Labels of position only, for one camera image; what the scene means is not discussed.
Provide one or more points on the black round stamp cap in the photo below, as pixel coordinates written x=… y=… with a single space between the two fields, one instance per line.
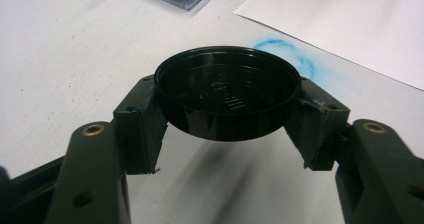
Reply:
x=226 y=94

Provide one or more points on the white paper sheet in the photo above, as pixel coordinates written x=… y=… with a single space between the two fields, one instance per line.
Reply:
x=333 y=17

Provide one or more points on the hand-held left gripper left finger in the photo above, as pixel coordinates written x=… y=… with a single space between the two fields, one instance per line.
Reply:
x=140 y=137

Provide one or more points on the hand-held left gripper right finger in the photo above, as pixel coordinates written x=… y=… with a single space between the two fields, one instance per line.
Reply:
x=320 y=134

